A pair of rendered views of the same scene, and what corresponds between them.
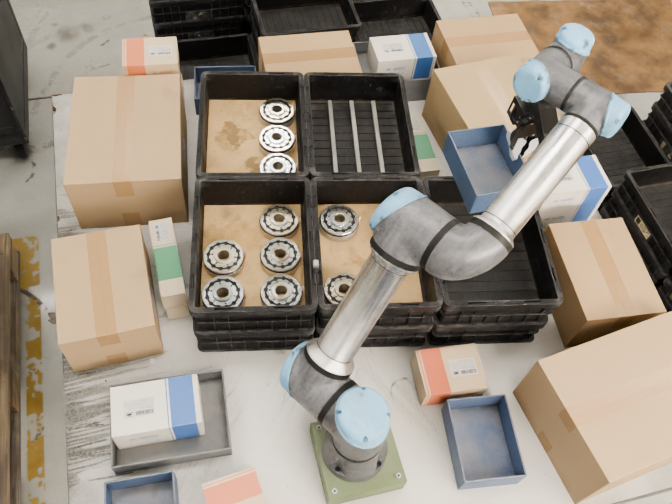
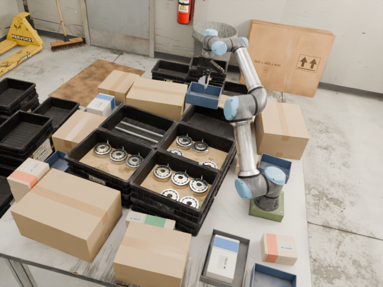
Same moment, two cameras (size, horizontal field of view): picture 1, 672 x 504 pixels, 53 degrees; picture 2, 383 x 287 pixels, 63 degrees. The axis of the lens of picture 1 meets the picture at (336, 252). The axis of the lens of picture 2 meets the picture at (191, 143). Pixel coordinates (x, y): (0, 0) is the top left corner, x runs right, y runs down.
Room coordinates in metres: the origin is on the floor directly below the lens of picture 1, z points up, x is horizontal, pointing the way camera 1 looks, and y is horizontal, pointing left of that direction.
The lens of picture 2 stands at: (0.32, 1.17, 2.14)
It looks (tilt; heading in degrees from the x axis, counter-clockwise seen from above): 41 degrees down; 299
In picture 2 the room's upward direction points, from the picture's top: 7 degrees clockwise
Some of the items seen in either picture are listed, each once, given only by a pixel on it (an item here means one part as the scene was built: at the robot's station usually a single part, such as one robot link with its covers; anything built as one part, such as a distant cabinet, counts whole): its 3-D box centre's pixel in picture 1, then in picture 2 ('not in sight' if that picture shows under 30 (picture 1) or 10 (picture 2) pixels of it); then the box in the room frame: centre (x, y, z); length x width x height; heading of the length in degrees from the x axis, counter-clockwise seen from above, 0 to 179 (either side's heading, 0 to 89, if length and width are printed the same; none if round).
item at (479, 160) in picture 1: (487, 167); (203, 95); (1.11, -0.33, 1.10); 0.20 x 0.15 x 0.07; 21
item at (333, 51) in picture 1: (308, 75); (82, 135); (1.69, 0.17, 0.78); 0.30 x 0.22 x 0.16; 109
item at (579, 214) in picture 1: (556, 202); not in sight; (1.33, -0.64, 0.75); 0.20 x 0.12 x 0.09; 110
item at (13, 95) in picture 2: not in sight; (13, 112); (2.80, 0.03, 0.37); 0.40 x 0.30 x 0.45; 111
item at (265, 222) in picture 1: (279, 219); (162, 171); (1.04, 0.16, 0.86); 0.10 x 0.10 x 0.01
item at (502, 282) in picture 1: (483, 250); (213, 126); (1.03, -0.38, 0.87); 0.40 x 0.30 x 0.11; 11
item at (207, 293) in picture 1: (222, 294); (188, 204); (0.79, 0.26, 0.86); 0.10 x 0.10 x 0.01
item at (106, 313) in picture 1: (107, 296); (154, 256); (0.78, 0.56, 0.78); 0.30 x 0.22 x 0.16; 23
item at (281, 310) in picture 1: (253, 242); (176, 179); (0.92, 0.21, 0.92); 0.40 x 0.30 x 0.02; 11
